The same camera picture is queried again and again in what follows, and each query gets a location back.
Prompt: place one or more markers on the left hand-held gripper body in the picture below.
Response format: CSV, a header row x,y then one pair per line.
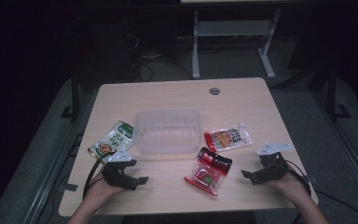
x,y
115,172

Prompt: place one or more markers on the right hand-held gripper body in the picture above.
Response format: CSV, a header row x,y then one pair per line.
x,y
273,165

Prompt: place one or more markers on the white and red snack packet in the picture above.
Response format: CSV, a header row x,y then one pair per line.
x,y
228,138

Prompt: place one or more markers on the clear plastic container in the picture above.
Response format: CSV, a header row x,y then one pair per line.
x,y
167,132

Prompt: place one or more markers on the person's left hand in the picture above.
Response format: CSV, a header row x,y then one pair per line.
x,y
105,191

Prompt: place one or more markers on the person's right hand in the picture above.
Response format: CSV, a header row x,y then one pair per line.
x,y
289,185

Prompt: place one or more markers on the green snack packet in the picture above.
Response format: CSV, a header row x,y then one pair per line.
x,y
113,141

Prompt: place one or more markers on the grey tape piece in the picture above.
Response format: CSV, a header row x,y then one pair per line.
x,y
67,187
312,179

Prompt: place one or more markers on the person's dark clothing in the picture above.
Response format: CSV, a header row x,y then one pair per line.
x,y
188,218

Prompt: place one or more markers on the grey table grommet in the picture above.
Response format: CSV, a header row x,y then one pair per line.
x,y
214,91

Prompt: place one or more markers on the black metal stand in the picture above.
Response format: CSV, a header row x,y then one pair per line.
x,y
74,96
332,93

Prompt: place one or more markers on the aluminium floor rail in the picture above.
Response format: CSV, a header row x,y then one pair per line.
x,y
52,161
348,146

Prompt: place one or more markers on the white metal desk frame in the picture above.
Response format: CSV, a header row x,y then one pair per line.
x,y
230,28

